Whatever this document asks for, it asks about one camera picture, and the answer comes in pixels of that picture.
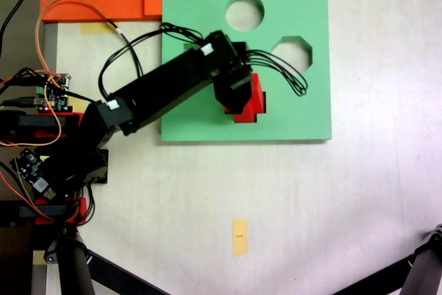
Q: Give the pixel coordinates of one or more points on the red cross columnar block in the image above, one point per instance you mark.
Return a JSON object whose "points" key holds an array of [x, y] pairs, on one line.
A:
{"points": [[257, 101]]}

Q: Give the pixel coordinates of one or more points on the green shape hole board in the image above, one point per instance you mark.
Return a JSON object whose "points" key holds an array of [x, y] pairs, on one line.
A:
{"points": [[304, 119]]}

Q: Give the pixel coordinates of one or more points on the yellow tape marker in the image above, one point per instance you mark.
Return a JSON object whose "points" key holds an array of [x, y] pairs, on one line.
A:
{"points": [[240, 238]]}

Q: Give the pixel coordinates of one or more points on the yellow tape strip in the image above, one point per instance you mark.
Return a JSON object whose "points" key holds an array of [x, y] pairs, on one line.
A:
{"points": [[93, 28]]}

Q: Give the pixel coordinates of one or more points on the yellow tape square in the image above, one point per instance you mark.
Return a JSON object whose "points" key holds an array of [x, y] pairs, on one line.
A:
{"points": [[76, 105]]}

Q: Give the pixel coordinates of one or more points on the red base clamp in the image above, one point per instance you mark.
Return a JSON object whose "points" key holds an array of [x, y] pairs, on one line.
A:
{"points": [[81, 205], [72, 124]]}

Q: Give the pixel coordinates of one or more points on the thin black tripod leg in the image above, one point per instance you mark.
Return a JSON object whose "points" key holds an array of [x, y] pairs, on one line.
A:
{"points": [[114, 274], [386, 274]]}

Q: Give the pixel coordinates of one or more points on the black power circuit board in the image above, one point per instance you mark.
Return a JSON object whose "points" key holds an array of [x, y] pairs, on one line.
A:
{"points": [[32, 167]]}

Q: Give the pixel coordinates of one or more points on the thick black tripod leg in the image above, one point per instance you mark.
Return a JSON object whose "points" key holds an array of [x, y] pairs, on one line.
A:
{"points": [[74, 271], [426, 267]]}

